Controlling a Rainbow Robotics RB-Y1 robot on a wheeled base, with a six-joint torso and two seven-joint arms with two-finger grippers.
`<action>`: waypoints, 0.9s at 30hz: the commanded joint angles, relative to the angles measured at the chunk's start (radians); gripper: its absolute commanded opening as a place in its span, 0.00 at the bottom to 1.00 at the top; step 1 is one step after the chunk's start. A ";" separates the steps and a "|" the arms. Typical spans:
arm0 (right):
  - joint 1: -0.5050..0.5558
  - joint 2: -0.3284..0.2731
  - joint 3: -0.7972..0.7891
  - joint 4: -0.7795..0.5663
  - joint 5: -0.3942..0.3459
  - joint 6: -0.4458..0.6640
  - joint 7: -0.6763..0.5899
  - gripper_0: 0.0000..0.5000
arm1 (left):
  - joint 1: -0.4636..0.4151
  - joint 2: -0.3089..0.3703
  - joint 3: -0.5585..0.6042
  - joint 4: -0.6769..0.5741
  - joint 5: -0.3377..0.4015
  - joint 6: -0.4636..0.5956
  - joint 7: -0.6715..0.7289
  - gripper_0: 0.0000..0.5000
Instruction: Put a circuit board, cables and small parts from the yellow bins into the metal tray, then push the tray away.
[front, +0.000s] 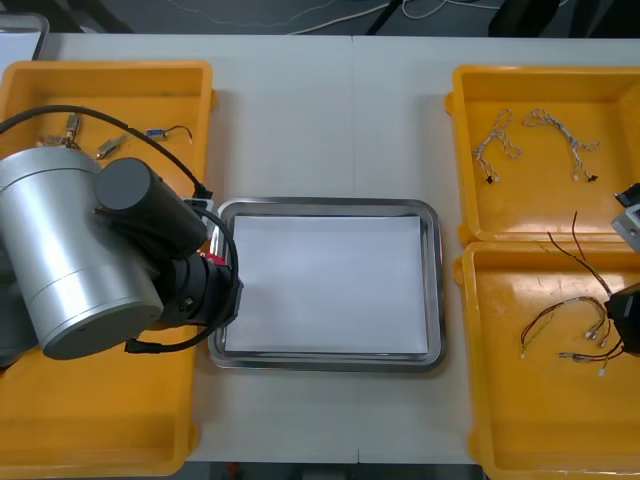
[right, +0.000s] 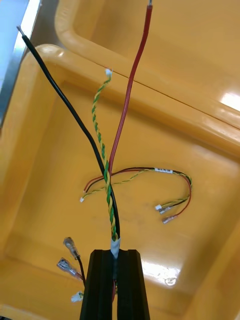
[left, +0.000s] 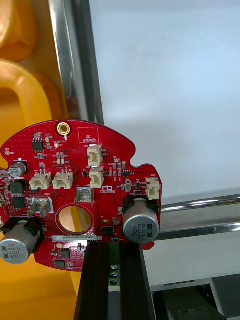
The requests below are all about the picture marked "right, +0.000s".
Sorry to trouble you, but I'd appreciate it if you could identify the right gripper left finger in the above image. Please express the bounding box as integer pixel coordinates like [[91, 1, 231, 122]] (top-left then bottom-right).
[[79, 249, 115, 320]]

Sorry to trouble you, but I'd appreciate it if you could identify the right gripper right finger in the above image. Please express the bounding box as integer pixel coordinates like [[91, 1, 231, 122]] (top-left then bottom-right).
[[116, 249, 151, 320]]

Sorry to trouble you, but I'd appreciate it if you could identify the red black green-yellow wire harness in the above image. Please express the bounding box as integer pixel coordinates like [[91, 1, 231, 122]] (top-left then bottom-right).
[[16, 0, 154, 304], [79, 166, 194, 225]]

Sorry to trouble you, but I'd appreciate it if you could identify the yellow-orange plastic bin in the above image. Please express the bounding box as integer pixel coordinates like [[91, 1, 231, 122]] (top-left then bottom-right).
[[54, 0, 240, 131], [0, 44, 240, 320]]

